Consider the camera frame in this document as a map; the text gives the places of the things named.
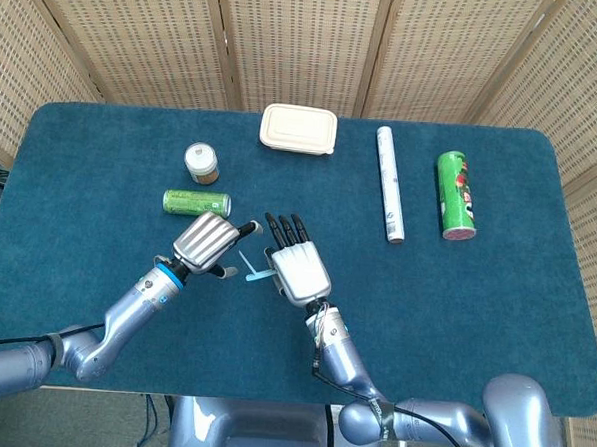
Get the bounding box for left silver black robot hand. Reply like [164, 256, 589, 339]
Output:
[169, 208, 266, 284]

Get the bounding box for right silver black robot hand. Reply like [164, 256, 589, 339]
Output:
[259, 211, 337, 309]

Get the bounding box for green drink can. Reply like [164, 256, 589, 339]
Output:
[161, 188, 234, 221]

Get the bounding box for small jar with white lid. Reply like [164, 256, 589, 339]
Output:
[181, 141, 223, 186]

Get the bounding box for white rolled paper tube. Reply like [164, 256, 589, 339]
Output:
[370, 125, 413, 246]

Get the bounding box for dark blue table mat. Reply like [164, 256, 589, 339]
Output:
[0, 98, 597, 419]

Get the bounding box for cream plastic lunch box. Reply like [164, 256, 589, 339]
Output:
[257, 102, 341, 159]

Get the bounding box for blue-grey robot torso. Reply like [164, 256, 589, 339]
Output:
[165, 394, 386, 447]

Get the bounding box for green chips canister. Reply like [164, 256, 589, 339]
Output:
[431, 150, 483, 244]

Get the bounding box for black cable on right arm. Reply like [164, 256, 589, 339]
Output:
[306, 351, 479, 447]

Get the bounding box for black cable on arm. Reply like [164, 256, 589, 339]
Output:
[0, 317, 105, 359]
[306, 351, 479, 447]

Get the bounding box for blue cable under table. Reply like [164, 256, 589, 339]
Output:
[127, 393, 166, 447]

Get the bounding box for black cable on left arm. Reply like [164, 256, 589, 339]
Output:
[0, 317, 105, 359]

